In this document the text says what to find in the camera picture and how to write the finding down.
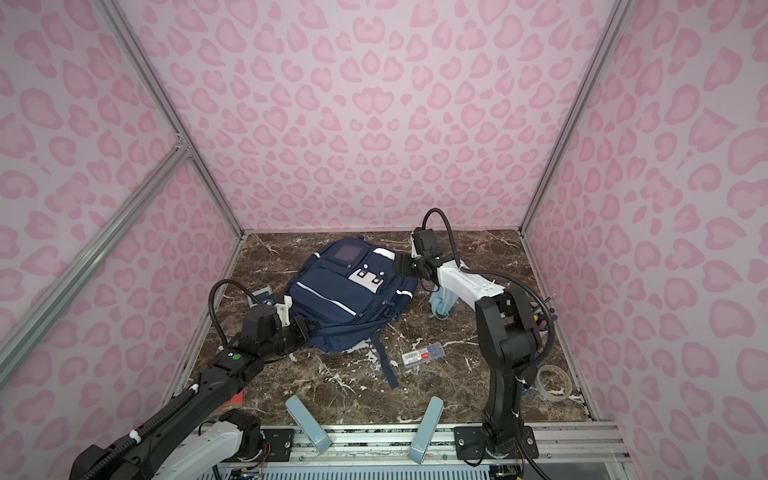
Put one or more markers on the grey pocket calculator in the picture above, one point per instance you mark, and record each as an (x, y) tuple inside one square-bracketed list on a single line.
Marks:
[(263, 295)]

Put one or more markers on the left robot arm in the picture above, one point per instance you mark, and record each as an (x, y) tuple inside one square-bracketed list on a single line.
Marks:
[(268, 332)]

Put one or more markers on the left teal stand block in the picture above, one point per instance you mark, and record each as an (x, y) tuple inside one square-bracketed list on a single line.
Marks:
[(317, 435)]

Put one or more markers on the roll of clear tape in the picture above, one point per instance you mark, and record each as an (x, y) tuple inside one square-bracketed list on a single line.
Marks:
[(553, 383)]

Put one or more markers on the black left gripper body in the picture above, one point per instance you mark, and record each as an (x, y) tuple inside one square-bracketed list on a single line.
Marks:
[(295, 334)]

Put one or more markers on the teal stand block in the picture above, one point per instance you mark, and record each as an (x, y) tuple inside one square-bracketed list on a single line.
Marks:
[(426, 429), (317, 435)]

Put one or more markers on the navy blue student backpack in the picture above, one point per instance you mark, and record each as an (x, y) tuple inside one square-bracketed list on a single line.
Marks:
[(348, 291)]

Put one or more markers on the right teal stand block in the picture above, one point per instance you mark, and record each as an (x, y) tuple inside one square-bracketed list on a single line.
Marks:
[(426, 429)]

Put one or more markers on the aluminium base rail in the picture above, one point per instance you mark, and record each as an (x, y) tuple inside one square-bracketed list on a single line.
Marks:
[(571, 450)]

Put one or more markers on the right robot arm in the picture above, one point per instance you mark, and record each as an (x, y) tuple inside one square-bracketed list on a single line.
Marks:
[(515, 329)]

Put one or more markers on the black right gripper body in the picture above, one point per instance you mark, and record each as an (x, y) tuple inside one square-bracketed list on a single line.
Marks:
[(411, 266)]

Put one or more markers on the pink pen holder cup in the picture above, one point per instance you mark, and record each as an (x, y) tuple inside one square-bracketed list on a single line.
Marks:
[(542, 313)]

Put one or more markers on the teal pencil pouch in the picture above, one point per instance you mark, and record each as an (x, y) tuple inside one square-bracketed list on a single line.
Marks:
[(442, 302)]

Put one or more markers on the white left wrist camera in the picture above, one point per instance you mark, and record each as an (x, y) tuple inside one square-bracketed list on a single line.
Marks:
[(283, 312)]

